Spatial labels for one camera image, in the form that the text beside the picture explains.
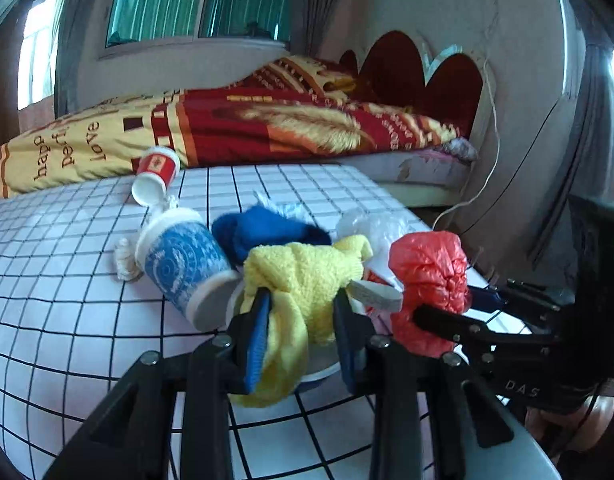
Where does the blue knitted cloth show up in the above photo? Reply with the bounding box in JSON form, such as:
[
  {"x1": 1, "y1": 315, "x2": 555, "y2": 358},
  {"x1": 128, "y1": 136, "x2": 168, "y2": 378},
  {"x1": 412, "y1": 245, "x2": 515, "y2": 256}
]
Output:
[{"x1": 211, "y1": 204, "x2": 332, "y2": 267}]

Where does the white checked tablecloth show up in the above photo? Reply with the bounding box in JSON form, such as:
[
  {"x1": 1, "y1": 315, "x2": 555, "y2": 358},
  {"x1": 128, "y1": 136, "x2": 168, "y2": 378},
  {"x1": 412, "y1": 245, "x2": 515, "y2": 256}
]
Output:
[{"x1": 0, "y1": 162, "x2": 562, "y2": 480}]

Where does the red paper cup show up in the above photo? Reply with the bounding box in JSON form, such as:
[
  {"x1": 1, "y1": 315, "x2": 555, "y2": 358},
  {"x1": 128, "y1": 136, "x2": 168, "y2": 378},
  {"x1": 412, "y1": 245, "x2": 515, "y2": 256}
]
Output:
[{"x1": 131, "y1": 145, "x2": 181, "y2": 209}]

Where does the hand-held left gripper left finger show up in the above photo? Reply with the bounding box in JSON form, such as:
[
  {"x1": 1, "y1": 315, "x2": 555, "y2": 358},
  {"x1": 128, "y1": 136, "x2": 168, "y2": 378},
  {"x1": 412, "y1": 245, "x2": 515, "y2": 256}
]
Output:
[{"x1": 42, "y1": 287, "x2": 275, "y2": 480}]

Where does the grey curtain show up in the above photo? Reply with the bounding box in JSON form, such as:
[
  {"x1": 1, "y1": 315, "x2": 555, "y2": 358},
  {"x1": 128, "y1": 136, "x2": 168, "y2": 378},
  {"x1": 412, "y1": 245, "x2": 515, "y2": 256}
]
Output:
[
  {"x1": 531, "y1": 40, "x2": 614, "y2": 262},
  {"x1": 287, "y1": 0, "x2": 360, "y2": 62}
]

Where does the bed with red-yellow blanket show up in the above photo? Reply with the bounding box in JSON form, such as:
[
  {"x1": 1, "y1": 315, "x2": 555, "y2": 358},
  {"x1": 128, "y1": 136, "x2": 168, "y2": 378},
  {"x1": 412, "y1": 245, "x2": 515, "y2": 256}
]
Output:
[{"x1": 0, "y1": 55, "x2": 464, "y2": 202}]

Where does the bright side window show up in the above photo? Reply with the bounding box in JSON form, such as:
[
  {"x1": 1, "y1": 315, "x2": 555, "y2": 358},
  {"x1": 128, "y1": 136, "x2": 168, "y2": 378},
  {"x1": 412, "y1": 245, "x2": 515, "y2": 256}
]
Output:
[{"x1": 17, "y1": 0, "x2": 69, "y2": 112}]

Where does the small twisted white tissue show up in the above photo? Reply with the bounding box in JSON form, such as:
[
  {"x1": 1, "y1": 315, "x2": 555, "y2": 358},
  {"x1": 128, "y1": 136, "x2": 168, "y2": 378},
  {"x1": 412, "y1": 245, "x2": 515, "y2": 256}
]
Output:
[{"x1": 114, "y1": 238, "x2": 141, "y2": 283}]

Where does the white mattress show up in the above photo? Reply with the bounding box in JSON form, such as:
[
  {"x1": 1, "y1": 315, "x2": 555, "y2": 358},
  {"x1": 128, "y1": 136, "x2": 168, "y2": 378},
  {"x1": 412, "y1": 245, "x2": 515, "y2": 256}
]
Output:
[{"x1": 187, "y1": 146, "x2": 476, "y2": 209}]

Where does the white cable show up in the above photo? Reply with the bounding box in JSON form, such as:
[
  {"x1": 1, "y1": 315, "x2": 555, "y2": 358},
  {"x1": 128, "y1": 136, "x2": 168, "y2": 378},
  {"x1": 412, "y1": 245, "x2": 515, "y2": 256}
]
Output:
[{"x1": 432, "y1": 54, "x2": 504, "y2": 232}]

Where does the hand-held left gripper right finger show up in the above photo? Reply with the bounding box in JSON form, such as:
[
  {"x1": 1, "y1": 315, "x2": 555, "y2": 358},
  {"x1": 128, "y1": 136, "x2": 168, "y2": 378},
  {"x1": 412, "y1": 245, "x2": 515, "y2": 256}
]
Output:
[{"x1": 333, "y1": 290, "x2": 516, "y2": 480}]

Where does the blue patterned paper cup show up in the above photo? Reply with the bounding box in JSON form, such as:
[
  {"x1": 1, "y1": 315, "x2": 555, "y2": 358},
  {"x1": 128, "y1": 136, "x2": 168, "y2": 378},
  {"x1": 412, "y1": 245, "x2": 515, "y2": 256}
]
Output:
[{"x1": 135, "y1": 208, "x2": 241, "y2": 332}]

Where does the red plastic bag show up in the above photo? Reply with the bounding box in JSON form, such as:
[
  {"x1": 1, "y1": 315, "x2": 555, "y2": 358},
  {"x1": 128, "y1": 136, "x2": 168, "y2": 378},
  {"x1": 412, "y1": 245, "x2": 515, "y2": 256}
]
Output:
[{"x1": 389, "y1": 231, "x2": 473, "y2": 359}]

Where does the yellow knitted cloth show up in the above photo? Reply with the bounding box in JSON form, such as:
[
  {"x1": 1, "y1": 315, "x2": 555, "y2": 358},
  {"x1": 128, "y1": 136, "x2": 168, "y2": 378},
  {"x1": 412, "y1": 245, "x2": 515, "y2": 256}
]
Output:
[{"x1": 232, "y1": 236, "x2": 374, "y2": 409}]

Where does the large green-tinted window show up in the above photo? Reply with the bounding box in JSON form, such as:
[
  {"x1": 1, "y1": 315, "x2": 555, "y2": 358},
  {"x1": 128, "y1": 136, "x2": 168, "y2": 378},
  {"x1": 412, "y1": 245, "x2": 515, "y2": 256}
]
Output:
[{"x1": 104, "y1": 0, "x2": 293, "y2": 52}]

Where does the grey crumpled pillow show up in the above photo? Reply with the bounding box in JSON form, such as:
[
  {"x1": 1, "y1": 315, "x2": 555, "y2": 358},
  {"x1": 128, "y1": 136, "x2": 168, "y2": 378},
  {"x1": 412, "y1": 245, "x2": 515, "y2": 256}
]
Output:
[{"x1": 446, "y1": 136, "x2": 479, "y2": 162}]

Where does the white flat wrapper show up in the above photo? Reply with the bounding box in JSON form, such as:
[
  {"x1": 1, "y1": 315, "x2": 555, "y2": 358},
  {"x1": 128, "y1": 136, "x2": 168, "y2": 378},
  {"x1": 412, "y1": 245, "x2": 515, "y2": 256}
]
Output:
[{"x1": 347, "y1": 279, "x2": 404, "y2": 317}]

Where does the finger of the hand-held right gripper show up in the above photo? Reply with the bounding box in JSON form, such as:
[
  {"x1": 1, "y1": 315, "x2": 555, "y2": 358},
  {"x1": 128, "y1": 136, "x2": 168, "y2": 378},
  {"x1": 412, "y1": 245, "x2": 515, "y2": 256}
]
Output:
[
  {"x1": 412, "y1": 304, "x2": 555, "y2": 361},
  {"x1": 467, "y1": 282, "x2": 562, "y2": 313}
]

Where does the clear plastic bag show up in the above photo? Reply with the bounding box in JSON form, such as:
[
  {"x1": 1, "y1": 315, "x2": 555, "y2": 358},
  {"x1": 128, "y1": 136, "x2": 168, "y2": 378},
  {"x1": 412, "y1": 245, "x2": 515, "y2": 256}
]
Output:
[{"x1": 335, "y1": 208, "x2": 414, "y2": 273}]

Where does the person's right hand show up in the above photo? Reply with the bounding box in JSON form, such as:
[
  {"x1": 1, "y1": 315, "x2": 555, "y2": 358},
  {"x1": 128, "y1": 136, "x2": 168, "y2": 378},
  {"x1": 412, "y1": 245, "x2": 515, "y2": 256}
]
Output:
[{"x1": 526, "y1": 394, "x2": 614, "y2": 457}]

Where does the red scalloped headboard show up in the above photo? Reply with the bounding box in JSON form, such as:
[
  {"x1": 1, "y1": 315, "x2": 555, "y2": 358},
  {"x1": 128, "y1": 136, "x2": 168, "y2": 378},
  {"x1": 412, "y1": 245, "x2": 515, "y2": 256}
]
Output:
[{"x1": 337, "y1": 30, "x2": 498, "y2": 142}]

